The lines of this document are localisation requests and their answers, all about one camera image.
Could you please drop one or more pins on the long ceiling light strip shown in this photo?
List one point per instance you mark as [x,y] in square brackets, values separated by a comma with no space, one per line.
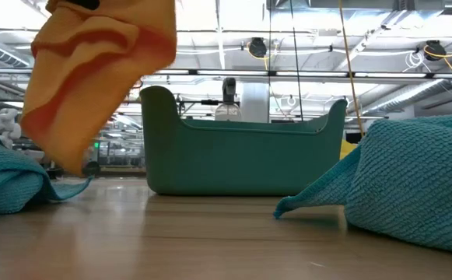
[311,73]

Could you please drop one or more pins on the clear spray bottle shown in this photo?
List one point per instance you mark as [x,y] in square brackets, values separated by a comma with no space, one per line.
[228,110]

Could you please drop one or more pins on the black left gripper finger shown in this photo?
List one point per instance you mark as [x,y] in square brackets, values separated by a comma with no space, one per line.
[83,4]

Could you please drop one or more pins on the orange microfiber towel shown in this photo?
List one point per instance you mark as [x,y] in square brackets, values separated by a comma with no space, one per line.
[93,78]

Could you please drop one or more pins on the blue microfiber towel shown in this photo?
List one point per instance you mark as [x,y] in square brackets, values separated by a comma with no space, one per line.
[4,179]
[412,175]

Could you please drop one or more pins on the teal plastic basket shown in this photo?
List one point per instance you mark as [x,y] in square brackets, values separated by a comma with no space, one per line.
[241,163]

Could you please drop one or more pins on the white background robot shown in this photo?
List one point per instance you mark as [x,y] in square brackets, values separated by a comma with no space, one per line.
[7,124]

